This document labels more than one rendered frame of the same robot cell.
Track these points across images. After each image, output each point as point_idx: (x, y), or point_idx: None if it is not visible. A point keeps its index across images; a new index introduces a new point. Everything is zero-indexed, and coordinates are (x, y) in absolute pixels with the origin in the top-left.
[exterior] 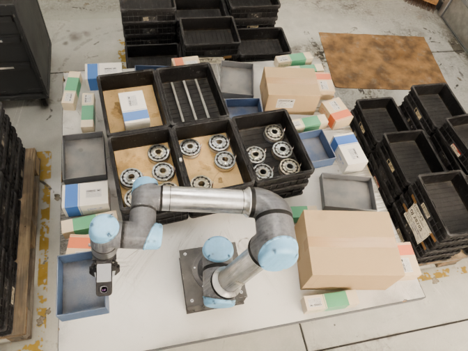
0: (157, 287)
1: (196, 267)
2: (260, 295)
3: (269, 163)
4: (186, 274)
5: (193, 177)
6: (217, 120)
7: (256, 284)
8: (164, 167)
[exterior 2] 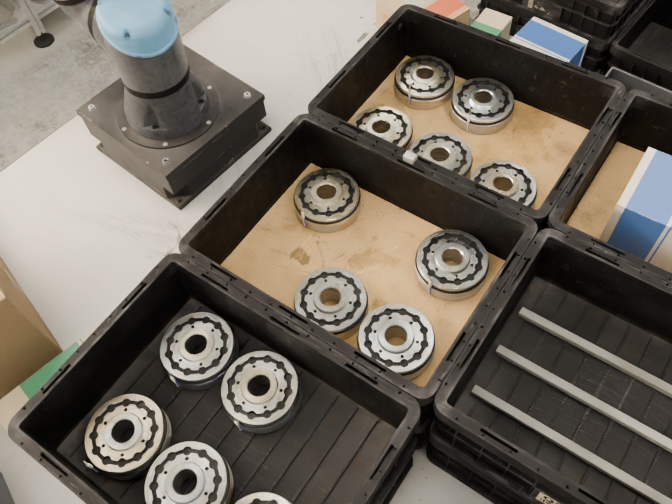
0: (267, 74)
1: (206, 90)
2: (73, 179)
3: (205, 417)
4: (215, 73)
5: (369, 213)
6: (448, 351)
7: (91, 191)
8: (445, 160)
